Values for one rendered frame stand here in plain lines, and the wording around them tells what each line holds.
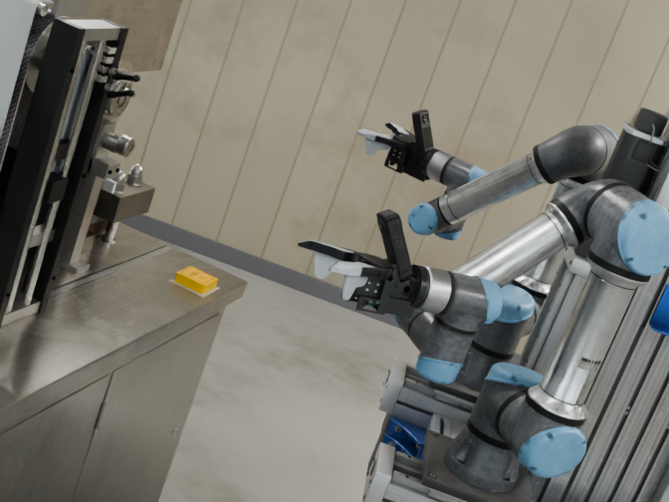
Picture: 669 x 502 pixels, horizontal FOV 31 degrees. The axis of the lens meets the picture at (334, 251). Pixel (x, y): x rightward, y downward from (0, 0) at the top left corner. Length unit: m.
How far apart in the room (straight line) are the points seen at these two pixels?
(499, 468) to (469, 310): 0.45
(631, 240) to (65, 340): 0.99
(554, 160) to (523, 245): 0.57
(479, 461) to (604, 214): 0.55
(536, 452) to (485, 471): 0.19
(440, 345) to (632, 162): 0.64
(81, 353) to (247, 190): 3.38
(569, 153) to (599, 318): 0.66
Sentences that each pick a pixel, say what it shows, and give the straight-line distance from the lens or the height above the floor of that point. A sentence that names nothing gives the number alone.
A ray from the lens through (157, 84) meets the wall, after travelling 5.44.
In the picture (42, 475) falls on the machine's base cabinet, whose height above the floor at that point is 0.66.
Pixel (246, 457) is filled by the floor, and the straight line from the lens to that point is 3.92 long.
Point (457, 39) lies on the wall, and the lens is 5.24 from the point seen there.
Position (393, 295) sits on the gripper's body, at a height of 1.20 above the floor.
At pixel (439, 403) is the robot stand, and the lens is 2.83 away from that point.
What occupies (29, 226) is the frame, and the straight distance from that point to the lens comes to 2.05.
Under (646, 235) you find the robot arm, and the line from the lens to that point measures 2.08.
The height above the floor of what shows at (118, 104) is 1.24.
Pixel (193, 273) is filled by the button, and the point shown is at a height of 0.92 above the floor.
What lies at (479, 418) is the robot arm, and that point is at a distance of 2.34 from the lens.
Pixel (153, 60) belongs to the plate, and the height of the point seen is 1.17.
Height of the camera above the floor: 1.80
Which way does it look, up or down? 17 degrees down
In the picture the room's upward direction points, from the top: 20 degrees clockwise
